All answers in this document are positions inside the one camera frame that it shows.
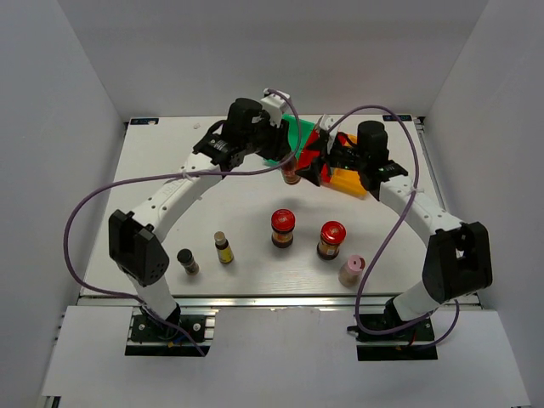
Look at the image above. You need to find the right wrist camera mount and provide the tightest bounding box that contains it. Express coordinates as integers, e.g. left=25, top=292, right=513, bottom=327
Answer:
left=314, top=114, right=336, bottom=134

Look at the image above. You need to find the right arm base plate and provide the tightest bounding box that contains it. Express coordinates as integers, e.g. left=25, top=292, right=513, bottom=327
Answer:
left=347, top=318, right=438, bottom=362

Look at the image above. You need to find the red plastic bin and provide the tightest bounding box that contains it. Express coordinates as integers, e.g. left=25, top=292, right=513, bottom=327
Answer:
left=297, top=152, right=326, bottom=169

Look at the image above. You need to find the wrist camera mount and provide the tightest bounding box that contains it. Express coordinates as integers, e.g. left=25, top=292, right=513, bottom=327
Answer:
left=314, top=114, right=336, bottom=134
left=260, top=88, right=292, bottom=128

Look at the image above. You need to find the red lid jar left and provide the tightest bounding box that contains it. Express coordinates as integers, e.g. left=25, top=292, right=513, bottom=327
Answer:
left=271, top=208, right=296, bottom=249

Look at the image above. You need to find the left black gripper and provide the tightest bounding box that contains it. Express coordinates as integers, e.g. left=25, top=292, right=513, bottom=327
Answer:
left=241, top=110, right=291, bottom=162

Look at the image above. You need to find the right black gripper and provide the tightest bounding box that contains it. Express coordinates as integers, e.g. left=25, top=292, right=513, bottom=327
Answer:
left=295, top=135, right=367, bottom=186

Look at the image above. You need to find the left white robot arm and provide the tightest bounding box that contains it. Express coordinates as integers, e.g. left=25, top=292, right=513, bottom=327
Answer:
left=108, top=89, right=292, bottom=340

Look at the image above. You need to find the small brown cap bottle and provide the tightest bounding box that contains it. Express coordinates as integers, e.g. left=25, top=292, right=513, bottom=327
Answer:
left=213, top=231, right=234, bottom=264

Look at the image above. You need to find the black cap spice jar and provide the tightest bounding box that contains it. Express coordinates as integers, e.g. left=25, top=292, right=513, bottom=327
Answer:
left=177, top=248, right=200, bottom=275

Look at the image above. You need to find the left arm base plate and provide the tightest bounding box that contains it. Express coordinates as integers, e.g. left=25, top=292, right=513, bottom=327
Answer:
left=125, top=308, right=218, bottom=357

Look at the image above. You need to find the table logo sticker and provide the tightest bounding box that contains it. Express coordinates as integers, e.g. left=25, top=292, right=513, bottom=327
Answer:
left=382, top=115, right=413, bottom=122
left=129, top=117, right=159, bottom=126

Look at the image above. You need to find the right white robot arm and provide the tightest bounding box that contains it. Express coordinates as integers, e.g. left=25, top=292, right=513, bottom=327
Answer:
left=297, top=116, right=492, bottom=339

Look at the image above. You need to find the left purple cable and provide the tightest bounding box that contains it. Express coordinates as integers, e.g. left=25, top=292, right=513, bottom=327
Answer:
left=63, top=88, right=303, bottom=357

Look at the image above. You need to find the green plastic bin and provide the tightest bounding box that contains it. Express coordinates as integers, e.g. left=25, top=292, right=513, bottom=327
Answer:
left=257, top=114, right=314, bottom=165

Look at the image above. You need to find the pink cap spice bottle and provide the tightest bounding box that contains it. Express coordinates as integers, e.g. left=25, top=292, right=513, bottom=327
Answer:
left=337, top=255, right=366, bottom=287

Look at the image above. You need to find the yellow plastic bin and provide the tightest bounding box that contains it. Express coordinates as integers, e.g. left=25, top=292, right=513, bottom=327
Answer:
left=322, top=133, right=369, bottom=199

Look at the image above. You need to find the aluminium table front rail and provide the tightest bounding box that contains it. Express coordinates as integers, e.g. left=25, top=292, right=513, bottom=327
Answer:
left=76, top=292, right=481, bottom=311

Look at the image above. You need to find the red lid jar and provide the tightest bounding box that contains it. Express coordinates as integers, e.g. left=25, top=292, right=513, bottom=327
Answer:
left=271, top=208, right=296, bottom=249
left=316, top=220, right=347, bottom=260

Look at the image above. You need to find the purple cable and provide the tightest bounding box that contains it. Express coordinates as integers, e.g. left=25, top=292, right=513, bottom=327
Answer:
left=326, top=105, right=461, bottom=352
left=63, top=88, right=303, bottom=357

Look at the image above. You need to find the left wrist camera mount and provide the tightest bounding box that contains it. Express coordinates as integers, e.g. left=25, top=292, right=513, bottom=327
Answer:
left=260, top=88, right=292, bottom=128

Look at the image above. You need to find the right table logo sticker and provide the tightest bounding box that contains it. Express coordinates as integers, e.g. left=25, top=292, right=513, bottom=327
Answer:
left=382, top=115, right=413, bottom=122

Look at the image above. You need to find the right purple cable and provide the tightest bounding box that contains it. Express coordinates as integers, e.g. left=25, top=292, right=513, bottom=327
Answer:
left=326, top=105, right=461, bottom=352

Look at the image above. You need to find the left table logo sticker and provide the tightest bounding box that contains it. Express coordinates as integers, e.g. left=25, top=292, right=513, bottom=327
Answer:
left=129, top=117, right=159, bottom=126

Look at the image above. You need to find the red lid jar right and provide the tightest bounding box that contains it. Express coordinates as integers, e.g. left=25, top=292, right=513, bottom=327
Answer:
left=316, top=220, right=347, bottom=260

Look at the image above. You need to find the yellow cap sauce bottle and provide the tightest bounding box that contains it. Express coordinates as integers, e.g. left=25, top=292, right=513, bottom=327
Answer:
left=280, top=156, right=301, bottom=185

